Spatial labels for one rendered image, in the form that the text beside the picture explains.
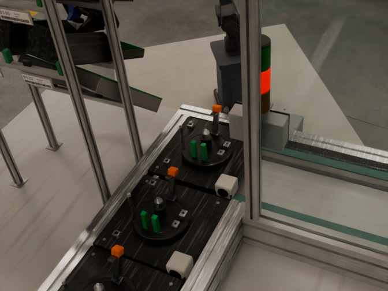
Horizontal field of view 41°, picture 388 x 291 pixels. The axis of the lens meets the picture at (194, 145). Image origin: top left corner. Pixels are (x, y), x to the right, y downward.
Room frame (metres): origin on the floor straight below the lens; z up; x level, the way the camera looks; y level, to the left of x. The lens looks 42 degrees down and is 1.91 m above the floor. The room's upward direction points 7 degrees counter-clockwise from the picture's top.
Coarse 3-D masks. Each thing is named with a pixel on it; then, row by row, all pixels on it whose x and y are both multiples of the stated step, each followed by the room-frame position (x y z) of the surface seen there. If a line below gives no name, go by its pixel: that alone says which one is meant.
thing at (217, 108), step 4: (212, 108) 1.09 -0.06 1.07; (216, 108) 1.08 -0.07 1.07; (220, 108) 1.09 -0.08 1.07; (212, 112) 1.08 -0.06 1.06; (216, 112) 1.08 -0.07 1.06; (216, 116) 1.08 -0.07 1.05; (216, 120) 1.08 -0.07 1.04; (212, 124) 1.08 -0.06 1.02; (216, 124) 1.07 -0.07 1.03; (212, 128) 1.07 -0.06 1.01; (216, 128) 1.07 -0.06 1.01; (216, 132) 1.06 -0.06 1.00
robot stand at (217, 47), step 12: (216, 48) 1.40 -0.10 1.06; (216, 60) 1.34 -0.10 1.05; (228, 60) 1.32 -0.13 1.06; (240, 60) 1.32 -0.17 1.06; (228, 72) 1.31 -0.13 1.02; (240, 72) 1.31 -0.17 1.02; (228, 84) 1.32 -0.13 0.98; (240, 84) 1.31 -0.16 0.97; (216, 96) 1.40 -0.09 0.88; (228, 96) 1.32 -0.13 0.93; (240, 96) 1.31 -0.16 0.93; (228, 108) 1.31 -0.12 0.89
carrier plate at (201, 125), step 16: (192, 128) 1.13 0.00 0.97; (208, 128) 1.13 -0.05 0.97; (224, 128) 1.12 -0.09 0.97; (176, 144) 1.07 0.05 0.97; (240, 144) 1.04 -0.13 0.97; (160, 160) 1.02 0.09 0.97; (176, 160) 1.01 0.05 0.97; (240, 160) 0.98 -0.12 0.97; (160, 176) 0.96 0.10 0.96; (176, 176) 0.95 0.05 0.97; (192, 176) 0.94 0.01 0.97; (208, 176) 0.94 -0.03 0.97; (240, 176) 0.92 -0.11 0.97; (208, 192) 0.89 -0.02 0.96
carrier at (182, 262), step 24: (144, 192) 0.91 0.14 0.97; (192, 192) 0.89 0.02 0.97; (120, 216) 0.84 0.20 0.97; (144, 216) 0.77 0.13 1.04; (168, 216) 0.80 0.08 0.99; (192, 216) 0.81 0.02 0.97; (216, 216) 0.80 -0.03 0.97; (96, 240) 0.77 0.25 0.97; (120, 240) 0.76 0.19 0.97; (144, 240) 0.75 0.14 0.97; (168, 240) 0.74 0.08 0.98; (192, 240) 0.74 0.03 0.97; (144, 264) 0.69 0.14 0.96; (168, 264) 0.67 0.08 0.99; (192, 264) 0.67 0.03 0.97
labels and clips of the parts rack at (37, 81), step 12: (36, 0) 0.95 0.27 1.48; (0, 12) 1.01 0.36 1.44; (12, 12) 0.99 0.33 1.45; (24, 12) 0.97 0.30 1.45; (12, 60) 1.03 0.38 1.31; (24, 60) 1.01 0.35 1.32; (0, 72) 1.04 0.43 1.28; (24, 72) 1.00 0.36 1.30; (60, 72) 0.95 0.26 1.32; (36, 84) 0.99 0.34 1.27; (48, 84) 0.97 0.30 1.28; (84, 96) 1.16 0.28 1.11; (96, 96) 1.14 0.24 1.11
